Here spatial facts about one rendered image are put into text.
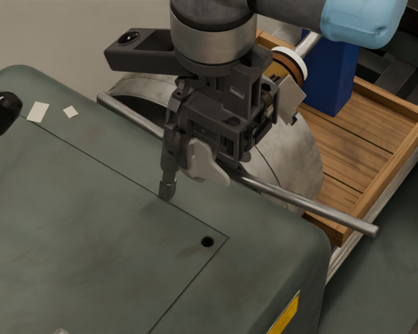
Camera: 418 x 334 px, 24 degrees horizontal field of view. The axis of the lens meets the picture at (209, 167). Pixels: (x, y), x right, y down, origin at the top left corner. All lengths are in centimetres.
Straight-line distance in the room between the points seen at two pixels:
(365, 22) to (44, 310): 47
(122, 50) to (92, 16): 222
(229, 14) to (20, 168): 42
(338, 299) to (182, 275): 86
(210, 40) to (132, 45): 14
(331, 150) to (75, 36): 160
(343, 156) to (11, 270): 73
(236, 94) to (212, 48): 6
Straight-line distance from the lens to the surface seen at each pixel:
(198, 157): 96
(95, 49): 303
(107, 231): 106
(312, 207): 94
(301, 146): 125
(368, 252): 192
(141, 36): 94
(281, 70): 140
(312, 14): 74
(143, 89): 123
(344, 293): 186
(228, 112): 88
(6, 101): 100
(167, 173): 104
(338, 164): 160
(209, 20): 79
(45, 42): 308
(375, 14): 72
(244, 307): 101
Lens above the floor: 213
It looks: 52 degrees down
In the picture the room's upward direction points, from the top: straight up
